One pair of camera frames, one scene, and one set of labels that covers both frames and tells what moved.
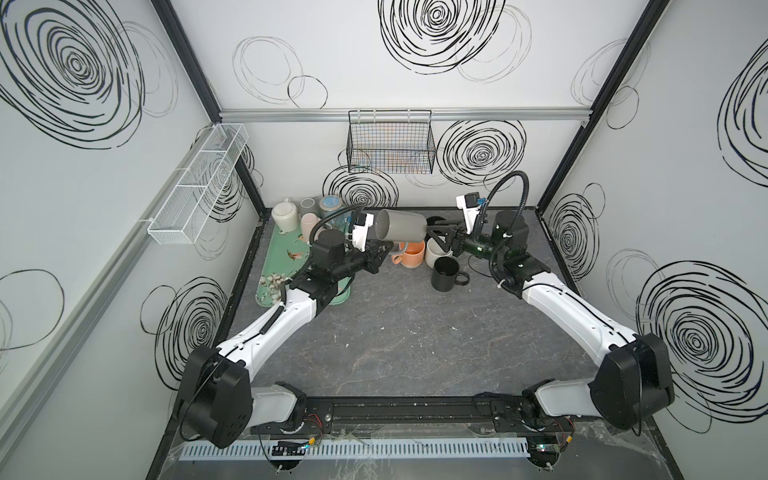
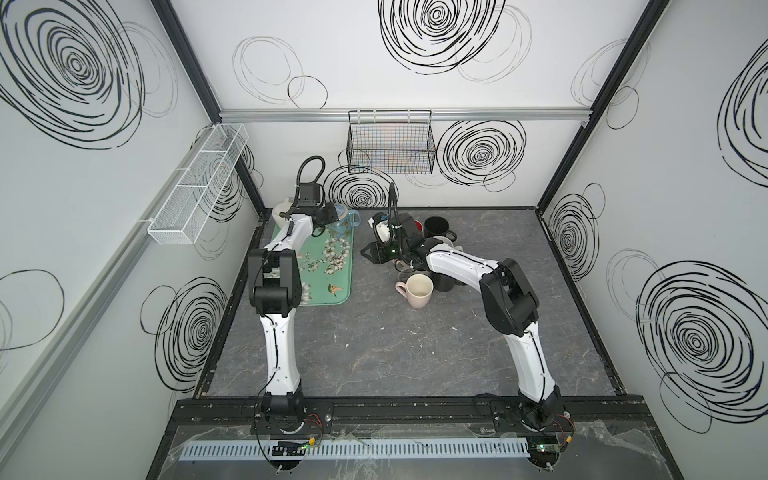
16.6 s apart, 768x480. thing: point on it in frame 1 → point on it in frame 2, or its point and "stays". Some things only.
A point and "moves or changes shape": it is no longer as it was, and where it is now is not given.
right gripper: x=457 y=240 → x=389 y=246
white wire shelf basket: x=185 y=211 stays
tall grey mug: x=393 y=225 moves or changes shape
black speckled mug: x=446 y=275 stays
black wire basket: x=395 y=141 stays
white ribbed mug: x=285 y=216 stays
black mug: x=430 y=221 stays
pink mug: x=308 y=220 moves or changes shape
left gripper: x=377 y=254 → x=324 y=215
